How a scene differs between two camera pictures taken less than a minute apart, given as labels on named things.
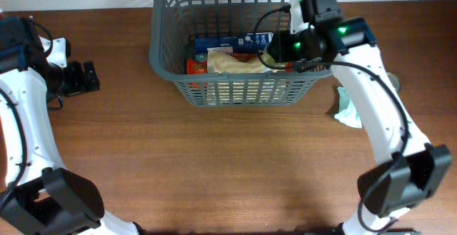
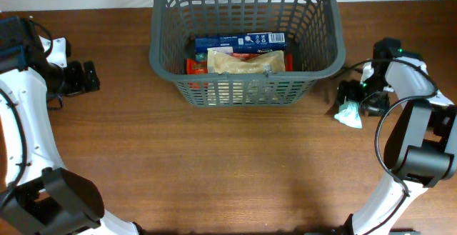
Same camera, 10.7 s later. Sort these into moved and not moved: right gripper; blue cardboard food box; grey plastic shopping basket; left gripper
Moved: right gripper
Not moved: blue cardboard food box; left gripper; grey plastic shopping basket
